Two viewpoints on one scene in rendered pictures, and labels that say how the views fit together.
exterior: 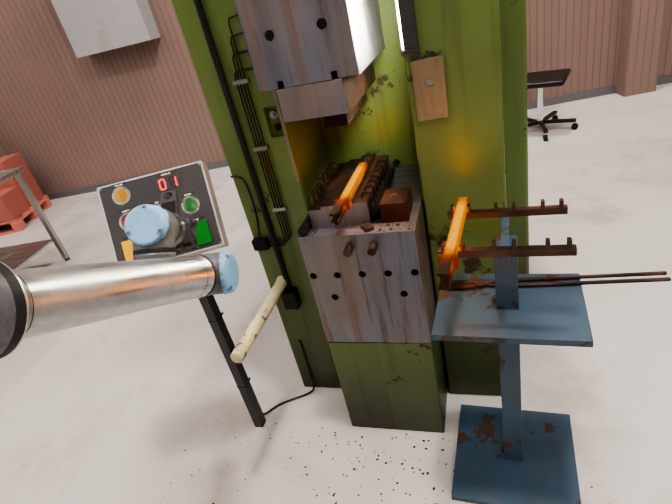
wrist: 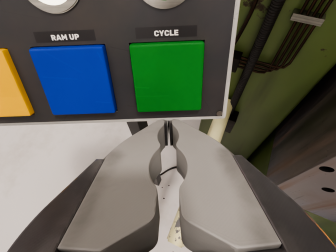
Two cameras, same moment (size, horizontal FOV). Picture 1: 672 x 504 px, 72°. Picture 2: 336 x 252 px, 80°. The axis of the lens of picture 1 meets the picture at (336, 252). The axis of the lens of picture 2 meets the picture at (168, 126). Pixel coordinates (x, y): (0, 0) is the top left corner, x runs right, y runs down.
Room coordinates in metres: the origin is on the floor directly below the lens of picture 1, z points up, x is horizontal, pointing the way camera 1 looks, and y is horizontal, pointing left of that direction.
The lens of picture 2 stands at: (1.21, 0.40, 1.18)
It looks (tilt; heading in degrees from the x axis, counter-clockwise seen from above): 61 degrees down; 6
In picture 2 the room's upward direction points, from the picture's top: 4 degrees counter-clockwise
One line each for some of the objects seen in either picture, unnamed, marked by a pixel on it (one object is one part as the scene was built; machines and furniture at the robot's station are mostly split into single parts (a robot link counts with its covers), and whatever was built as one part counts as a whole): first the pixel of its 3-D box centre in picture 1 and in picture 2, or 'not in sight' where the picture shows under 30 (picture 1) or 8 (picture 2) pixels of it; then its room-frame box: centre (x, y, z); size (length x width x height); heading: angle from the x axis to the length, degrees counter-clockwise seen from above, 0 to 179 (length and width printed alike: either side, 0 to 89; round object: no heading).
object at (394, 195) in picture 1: (396, 204); not in sight; (1.34, -0.22, 0.95); 0.12 x 0.09 x 0.07; 158
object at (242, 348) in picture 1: (261, 315); (204, 162); (1.39, 0.32, 0.62); 0.44 x 0.05 x 0.05; 158
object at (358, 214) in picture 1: (352, 187); not in sight; (1.55, -0.11, 0.96); 0.42 x 0.20 x 0.09; 158
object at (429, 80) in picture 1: (430, 89); not in sight; (1.36, -0.38, 1.27); 0.09 x 0.02 x 0.17; 68
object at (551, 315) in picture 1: (507, 305); not in sight; (1.04, -0.45, 0.69); 0.40 x 0.30 x 0.02; 65
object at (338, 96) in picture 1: (331, 84); not in sight; (1.55, -0.11, 1.32); 0.42 x 0.20 x 0.10; 158
